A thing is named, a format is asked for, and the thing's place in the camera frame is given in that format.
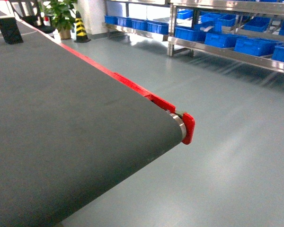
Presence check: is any stainless steel shelf rack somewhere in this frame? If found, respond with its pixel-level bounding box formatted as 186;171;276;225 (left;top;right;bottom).
103;0;284;73

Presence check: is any red conveyor end cap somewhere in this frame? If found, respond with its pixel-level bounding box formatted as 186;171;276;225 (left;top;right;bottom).
182;113;195;145

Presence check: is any yellow black traffic cone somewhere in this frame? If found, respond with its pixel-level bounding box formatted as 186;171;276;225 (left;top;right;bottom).
74;11;91;43

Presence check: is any green potted plant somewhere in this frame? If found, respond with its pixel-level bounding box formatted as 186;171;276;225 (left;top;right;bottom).
42;0;78;40

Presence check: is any black crate on belt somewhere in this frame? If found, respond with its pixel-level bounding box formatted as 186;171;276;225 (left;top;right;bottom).
0;16;23;44

